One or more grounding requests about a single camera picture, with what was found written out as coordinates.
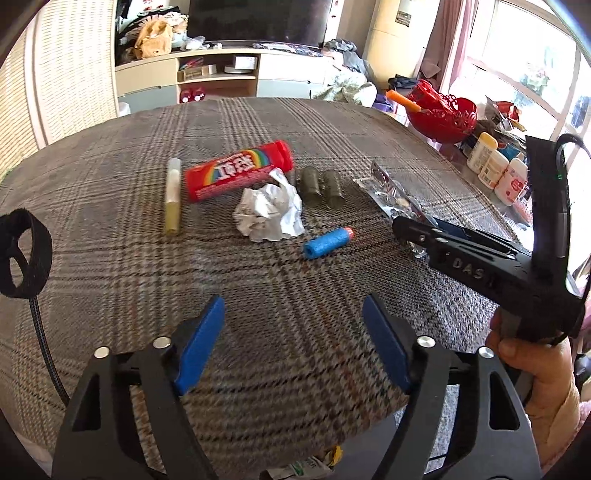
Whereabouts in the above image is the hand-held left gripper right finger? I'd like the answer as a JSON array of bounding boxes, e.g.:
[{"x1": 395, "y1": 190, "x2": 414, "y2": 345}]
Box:
[{"x1": 362, "y1": 293, "x2": 542, "y2": 480}]

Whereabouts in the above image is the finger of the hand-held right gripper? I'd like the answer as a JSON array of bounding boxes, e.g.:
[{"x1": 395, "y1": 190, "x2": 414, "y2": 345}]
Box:
[
  {"x1": 431, "y1": 218, "x2": 532, "y2": 259},
  {"x1": 392, "y1": 215, "x2": 509, "y2": 296}
]

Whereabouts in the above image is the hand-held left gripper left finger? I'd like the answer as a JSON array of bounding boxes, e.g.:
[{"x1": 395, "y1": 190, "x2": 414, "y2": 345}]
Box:
[{"x1": 51, "y1": 295, "x2": 226, "y2": 480}]

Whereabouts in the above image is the clear plastic blister pack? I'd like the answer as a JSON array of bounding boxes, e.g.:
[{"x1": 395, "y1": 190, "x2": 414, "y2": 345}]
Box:
[{"x1": 353, "y1": 161, "x2": 426, "y2": 222}]

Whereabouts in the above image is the blue foam dart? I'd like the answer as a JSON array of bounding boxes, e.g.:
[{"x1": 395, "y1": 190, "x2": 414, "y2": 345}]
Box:
[{"x1": 302, "y1": 227, "x2": 354, "y2": 261}]

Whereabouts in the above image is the yellow green glue stick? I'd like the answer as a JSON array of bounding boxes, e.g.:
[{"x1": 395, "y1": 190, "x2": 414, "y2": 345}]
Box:
[{"x1": 165, "y1": 158, "x2": 183, "y2": 236}]

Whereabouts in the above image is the white paper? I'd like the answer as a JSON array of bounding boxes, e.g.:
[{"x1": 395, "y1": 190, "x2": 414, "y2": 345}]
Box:
[{"x1": 233, "y1": 168, "x2": 305, "y2": 243}]

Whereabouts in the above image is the white green wrapper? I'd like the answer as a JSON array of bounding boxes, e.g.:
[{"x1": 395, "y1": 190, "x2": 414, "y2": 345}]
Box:
[{"x1": 265, "y1": 456, "x2": 334, "y2": 480}]

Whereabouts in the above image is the red candy tube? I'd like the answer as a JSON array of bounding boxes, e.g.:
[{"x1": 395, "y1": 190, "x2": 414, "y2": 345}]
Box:
[{"x1": 185, "y1": 140, "x2": 294, "y2": 204}]

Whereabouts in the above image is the person's right forearm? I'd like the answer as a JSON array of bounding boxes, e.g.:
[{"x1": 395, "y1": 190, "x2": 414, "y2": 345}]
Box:
[{"x1": 526, "y1": 401, "x2": 583, "y2": 460}]

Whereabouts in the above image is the person's right hand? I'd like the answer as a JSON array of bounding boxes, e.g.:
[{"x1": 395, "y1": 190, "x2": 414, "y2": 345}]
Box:
[{"x1": 487, "y1": 314, "x2": 580, "y2": 416}]

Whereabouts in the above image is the white bottle red label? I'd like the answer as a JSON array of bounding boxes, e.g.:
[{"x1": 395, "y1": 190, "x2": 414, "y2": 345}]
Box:
[{"x1": 494, "y1": 158, "x2": 528, "y2": 206}]

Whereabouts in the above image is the small white bottle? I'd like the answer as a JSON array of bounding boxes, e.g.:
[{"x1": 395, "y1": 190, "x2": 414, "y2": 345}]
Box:
[{"x1": 479, "y1": 150, "x2": 509, "y2": 188}]

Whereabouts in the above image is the yellow cap white bottle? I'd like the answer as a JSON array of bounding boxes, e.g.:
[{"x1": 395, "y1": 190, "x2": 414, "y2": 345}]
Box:
[{"x1": 466, "y1": 132, "x2": 498, "y2": 171}]

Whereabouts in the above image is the red plastic basket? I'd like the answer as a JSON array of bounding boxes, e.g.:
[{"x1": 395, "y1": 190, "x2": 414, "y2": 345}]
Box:
[{"x1": 406, "y1": 79, "x2": 478, "y2": 144}]

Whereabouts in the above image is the orange plastic stick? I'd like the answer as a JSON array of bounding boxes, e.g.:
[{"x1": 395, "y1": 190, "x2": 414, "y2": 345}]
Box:
[{"x1": 387, "y1": 90, "x2": 422, "y2": 112}]

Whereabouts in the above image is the large window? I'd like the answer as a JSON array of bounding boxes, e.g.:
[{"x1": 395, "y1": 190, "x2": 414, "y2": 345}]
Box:
[{"x1": 443, "y1": 0, "x2": 591, "y2": 153}]

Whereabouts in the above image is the pink curtain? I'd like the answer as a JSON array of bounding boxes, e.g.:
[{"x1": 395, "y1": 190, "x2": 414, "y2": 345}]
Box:
[{"x1": 422, "y1": 0, "x2": 497, "y2": 93}]

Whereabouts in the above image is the pile of clothes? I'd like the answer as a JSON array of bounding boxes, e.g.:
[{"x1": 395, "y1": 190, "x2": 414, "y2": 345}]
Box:
[{"x1": 323, "y1": 39, "x2": 377, "y2": 104}]

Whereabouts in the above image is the cream standing air conditioner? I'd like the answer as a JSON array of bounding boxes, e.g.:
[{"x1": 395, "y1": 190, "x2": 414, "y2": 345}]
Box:
[{"x1": 362, "y1": 0, "x2": 428, "y2": 90}]

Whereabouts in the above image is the beige television cabinet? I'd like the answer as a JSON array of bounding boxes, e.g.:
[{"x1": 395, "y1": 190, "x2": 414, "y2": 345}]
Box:
[{"x1": 115, "y1": 46, "x2": 333, "y2": 114}]

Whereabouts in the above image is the white round device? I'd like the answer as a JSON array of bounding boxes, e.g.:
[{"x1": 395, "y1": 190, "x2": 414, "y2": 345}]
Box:
[{"x1": 225, "y1": 55, "x2": 257, "y2": 75}]

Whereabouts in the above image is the black flat television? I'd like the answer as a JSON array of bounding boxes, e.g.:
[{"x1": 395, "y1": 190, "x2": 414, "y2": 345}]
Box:
[{"x1": 187, "y1": 0, "x2": 333, "y2": 47}]

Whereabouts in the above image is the bamboo folding screen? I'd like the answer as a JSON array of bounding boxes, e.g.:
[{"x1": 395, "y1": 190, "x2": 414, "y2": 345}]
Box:
[{"x1": 0, "y1": 0, "x2": 118, "y2": 181}]

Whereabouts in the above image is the yellow plush toy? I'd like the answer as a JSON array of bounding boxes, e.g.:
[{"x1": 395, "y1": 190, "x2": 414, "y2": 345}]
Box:
[{"x1": 134, "y1": 18, "x2": 175, "y2": 60}]

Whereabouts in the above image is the black braided cable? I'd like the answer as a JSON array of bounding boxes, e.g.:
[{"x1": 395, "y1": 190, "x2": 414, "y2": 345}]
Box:
[{"x1": 28, "y1": 295, "x2": 70, "y2": 402}]

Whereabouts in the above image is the black velcro strap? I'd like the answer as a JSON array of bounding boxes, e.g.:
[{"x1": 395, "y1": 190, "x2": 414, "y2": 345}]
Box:
[{"x1": 0, "y1": 208, "x2": 54, "y2": 298}]

